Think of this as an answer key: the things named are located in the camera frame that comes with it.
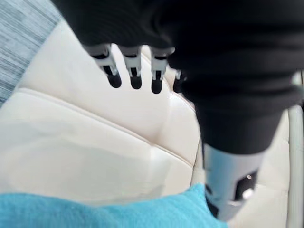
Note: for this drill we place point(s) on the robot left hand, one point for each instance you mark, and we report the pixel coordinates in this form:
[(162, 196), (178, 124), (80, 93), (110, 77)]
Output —
[(213, 59)]

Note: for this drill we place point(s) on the cream leather sofa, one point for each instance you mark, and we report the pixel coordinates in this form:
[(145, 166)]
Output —
[(95, 133)]

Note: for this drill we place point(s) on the turquoise cushion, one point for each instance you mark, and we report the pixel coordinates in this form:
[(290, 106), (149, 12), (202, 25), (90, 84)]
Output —
[(95, 211)]

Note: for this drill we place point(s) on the grey-blue woven rug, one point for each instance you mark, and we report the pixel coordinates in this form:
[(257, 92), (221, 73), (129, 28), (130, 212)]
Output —
[(19, 40)]

